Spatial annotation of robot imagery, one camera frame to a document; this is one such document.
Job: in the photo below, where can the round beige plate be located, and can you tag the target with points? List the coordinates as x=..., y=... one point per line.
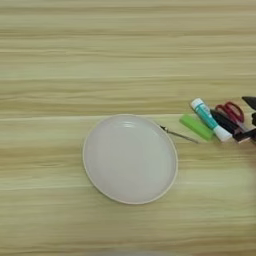
x=130, y=160

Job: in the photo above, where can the teal white glue stick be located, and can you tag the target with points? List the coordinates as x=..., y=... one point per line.
x=206, y=116

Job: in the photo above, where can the green rectangular block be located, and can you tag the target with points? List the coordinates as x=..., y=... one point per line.
x=196, y=127

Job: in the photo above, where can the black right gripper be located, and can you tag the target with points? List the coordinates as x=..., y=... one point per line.
x=254, y=119

